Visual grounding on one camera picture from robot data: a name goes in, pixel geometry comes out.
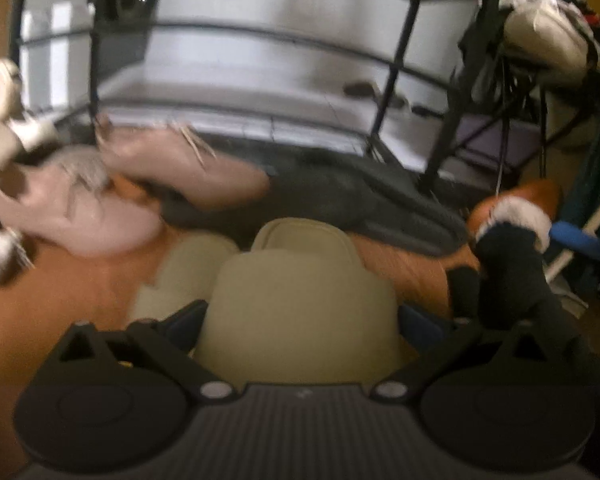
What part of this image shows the white storage box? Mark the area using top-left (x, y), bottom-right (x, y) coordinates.
top-left (20, 2), bottom-right (97, 111)

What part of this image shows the black folding frame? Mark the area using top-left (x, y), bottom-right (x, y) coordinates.
top-left (419, 0), bottom-right (600, 196)

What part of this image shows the pile of white clothes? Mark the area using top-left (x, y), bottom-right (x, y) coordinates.
top-left (497, 0), bottom-right (600, 88)

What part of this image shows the purple box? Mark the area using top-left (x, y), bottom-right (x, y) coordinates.
top-left (450, 112), bottom-right (543, 173)

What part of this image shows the blue foam tube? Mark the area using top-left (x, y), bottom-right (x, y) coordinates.
top-left (549, 220), bottom-right (600, 263)

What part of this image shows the dark grey cloth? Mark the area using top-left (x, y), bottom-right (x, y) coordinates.
top-left (159, 147), bottom-right (473, 257)

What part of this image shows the brown boot with white fur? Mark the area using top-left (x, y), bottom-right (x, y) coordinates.
top-left (466, 180), bottom-right (565, 253)

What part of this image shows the white shoe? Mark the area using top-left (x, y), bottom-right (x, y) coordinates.
top-left (0, 57), bottom-right (57, 177)

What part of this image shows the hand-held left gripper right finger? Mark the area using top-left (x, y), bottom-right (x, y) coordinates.
top-left (369, 304), bottom-right (552, 403)

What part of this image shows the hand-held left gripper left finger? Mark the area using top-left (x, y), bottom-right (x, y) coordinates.
top-left (54, 299), bottom-right (242, 403)

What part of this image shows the teal hanging cloth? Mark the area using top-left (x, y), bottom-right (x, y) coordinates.
top-left (562, 105), bottom-right (600, 243)

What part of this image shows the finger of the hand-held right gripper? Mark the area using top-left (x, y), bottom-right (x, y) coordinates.
top-left (446, 265), bottom-right (483, 323)
top-left (472, 222), bottom-right (588, 361)

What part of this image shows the white pipe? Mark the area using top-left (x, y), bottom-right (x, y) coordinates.
top-left (544, 192), bottom-right (600, 281)

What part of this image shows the pale green slide slipper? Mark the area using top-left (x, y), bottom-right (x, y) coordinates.
top-left (129, 234), bottom-right (242, 322)
top-left (194, 217), bottom-right (402, 387)

